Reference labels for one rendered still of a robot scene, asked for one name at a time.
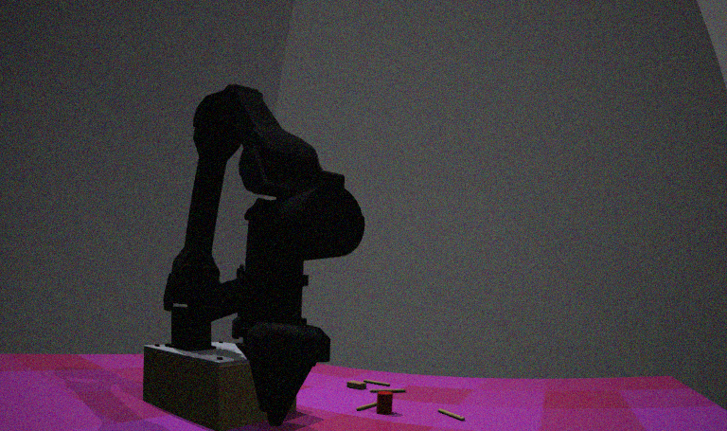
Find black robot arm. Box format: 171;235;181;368
164;83;364;351

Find dark brown cylinder with red top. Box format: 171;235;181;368
376;391;393;414

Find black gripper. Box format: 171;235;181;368
232;260;330;426

